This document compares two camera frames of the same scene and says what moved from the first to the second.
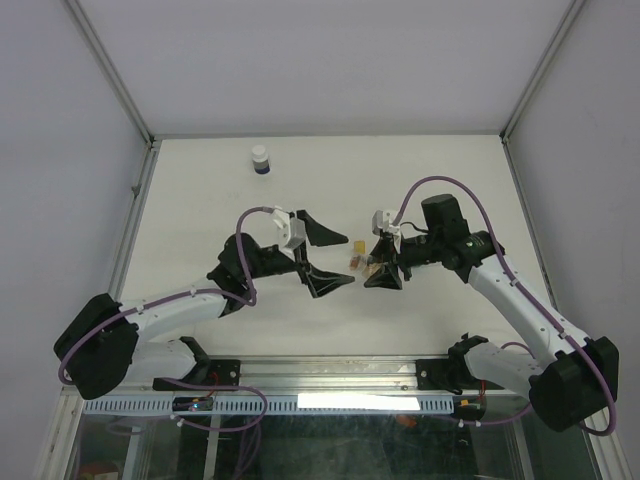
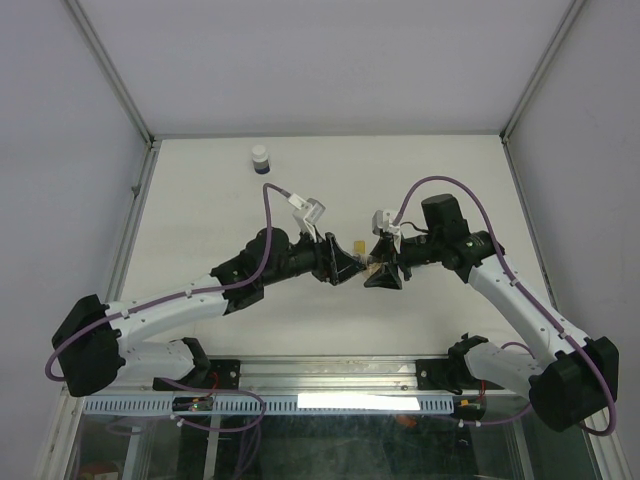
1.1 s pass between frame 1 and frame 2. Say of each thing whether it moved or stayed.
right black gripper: stayed
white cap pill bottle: stayed
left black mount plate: stayed
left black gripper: moved
